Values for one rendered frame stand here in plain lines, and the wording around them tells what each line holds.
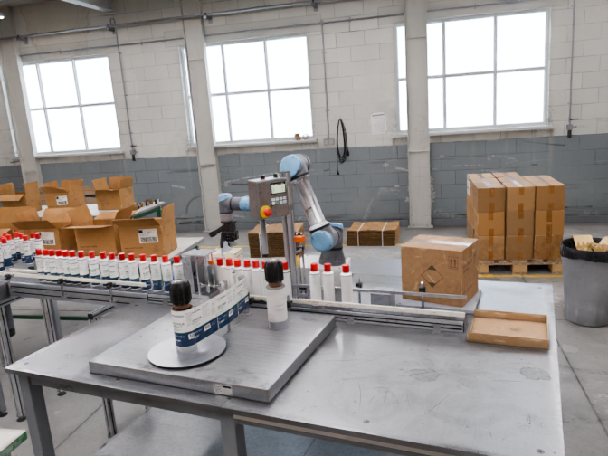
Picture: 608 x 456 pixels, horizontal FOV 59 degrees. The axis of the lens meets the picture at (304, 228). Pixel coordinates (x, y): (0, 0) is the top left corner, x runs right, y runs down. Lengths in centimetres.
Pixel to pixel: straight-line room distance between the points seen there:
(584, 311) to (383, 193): 405
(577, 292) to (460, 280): 220
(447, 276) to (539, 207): 332
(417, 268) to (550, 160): 561
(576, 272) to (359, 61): 455
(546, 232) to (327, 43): 403
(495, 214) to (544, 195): 49
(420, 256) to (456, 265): 18
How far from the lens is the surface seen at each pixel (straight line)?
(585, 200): 824
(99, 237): 446
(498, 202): 572
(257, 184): 254
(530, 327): 246
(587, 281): 460
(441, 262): 255
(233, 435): 200
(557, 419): 187
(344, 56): 795
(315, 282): 251
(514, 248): 585
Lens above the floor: 179
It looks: 12 degrees down
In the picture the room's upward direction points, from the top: 4 degrees counter-clockwise
